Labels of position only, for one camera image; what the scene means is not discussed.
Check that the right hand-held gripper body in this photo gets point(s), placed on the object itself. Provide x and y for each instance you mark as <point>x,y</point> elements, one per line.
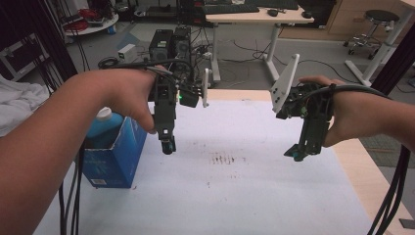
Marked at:
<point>316,111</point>

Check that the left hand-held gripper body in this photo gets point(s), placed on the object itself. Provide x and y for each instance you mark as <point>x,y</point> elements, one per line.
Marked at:
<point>164,107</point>

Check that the blue cardboard box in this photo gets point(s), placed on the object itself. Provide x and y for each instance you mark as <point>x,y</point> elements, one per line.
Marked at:
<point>112,166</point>

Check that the blue bottle with white cap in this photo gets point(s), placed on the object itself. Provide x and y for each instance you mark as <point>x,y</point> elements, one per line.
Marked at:
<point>104,127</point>

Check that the person's right hand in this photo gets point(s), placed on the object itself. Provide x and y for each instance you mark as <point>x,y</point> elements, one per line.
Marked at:
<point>355,114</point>

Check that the person's left hand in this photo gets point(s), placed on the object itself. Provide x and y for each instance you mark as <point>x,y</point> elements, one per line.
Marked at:
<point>124,91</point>

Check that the black computer tower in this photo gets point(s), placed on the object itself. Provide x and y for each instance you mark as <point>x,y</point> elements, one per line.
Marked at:
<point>160,44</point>
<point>181,42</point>

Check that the small white box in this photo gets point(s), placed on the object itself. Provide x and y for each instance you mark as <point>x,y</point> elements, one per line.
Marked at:
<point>126,52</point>

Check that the white foam mat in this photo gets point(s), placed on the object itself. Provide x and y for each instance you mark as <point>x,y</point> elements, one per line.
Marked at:
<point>228,196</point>

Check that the white metal stand leg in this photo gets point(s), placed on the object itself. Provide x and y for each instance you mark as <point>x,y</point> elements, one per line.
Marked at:
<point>381,52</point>

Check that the wooden cabinet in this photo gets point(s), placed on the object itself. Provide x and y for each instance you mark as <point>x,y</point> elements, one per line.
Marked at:
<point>345,19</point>

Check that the black computer mouse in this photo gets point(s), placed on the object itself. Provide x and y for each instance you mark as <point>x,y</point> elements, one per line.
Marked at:
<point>272,12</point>
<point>306,14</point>

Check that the white round table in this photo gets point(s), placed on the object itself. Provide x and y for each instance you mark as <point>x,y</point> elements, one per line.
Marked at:
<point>93,27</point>

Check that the white-legged wooden desk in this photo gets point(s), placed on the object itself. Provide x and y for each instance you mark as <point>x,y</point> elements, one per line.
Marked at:
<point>261,18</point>

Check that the office stool on wheels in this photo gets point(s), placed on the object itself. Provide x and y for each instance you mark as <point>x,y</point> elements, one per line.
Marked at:
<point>375,19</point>

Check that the black keyboard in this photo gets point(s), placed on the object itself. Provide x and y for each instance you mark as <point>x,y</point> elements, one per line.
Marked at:
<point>230,8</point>

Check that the dark tape patch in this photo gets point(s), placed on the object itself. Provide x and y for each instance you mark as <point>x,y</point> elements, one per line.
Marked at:
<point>407,224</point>

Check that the white cloth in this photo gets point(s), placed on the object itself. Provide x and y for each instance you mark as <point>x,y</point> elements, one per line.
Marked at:
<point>19,104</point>

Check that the black equipment case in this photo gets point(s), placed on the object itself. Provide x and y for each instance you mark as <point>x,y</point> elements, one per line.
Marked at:
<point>19,57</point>

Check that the black metal frame post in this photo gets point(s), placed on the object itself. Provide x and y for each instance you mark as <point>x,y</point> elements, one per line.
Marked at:
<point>396,62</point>

